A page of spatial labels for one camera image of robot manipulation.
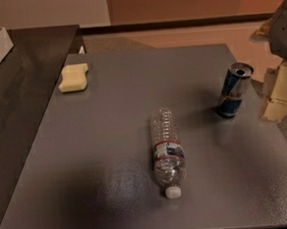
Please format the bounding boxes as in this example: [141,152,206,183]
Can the clear plastic water bottle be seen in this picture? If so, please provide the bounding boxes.
[149,107,186,200]

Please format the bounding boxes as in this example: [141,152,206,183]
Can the yellow sponge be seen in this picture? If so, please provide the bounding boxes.
[59,63,88,93]

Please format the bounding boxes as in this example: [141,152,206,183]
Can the blue silver energy drink can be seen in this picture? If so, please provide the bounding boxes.
[217,62,254,118]

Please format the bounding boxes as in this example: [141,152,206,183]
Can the dark side table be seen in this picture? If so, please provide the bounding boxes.
[0,25,84,224]

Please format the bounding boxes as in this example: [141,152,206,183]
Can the cream gripper at right edge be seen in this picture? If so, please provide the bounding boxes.
[250,0,287,122]

